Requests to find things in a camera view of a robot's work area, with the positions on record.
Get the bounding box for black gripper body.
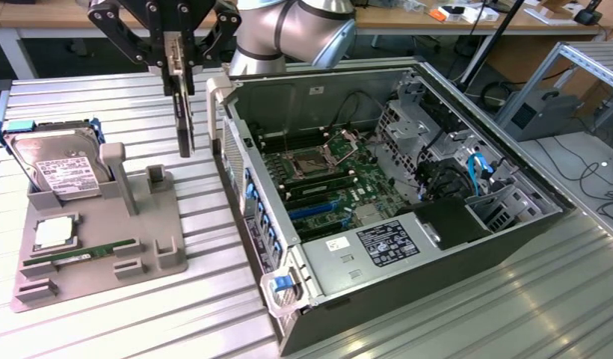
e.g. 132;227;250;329
117;0;220;37

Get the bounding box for black graphics card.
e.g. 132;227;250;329
165;31;200;159

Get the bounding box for wooden desk white legs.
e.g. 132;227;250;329
0;0;241;80

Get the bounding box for wooden desk with clutter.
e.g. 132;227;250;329
354;0;613;37

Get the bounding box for hard disk with blue carrier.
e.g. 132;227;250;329
0;117;109;202

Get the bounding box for CPU socket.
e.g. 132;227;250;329
290;150;334;177

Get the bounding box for metal socket cover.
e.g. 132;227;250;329
325;128;361;166

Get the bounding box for orange and white box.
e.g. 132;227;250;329
429;4;469;24

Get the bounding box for metal disk bay cage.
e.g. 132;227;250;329
374;98;481;177

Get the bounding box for black RAM stick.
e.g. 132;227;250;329
285;178;361;200

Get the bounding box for blue expansion slot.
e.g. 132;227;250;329
288;203;338;222

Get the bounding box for green motherboard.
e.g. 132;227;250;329
260;129;424;242

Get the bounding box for black stand pole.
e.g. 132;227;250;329
457;0;528;85

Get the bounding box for silver CPU chip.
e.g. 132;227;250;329
33;218;77;249

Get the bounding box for grey parts rack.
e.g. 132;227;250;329
10;141;190;314

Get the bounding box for black expansion slot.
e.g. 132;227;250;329
294;219;350;241

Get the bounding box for green RAM stick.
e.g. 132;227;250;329
25;239;140;268

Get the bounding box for grey power supply unit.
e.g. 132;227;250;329
300;216;441;299

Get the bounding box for grey control box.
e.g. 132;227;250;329
494;83;591;143

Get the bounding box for black plastic shroud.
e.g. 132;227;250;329
413;195;494;253

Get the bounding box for black desk device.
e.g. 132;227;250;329
572;0;605;26

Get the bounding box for black open PC case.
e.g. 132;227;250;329
206;61;579;358

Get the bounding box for black wire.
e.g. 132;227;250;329
334;90;384;132

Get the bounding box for blue wire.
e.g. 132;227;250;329
466;147;496;197

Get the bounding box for aluminium profile frame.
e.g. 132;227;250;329
493;40;613;132

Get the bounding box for metal disk bay bracket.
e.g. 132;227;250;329
464;182;544;233

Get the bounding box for black floor cables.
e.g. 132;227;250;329
534;137;613;233

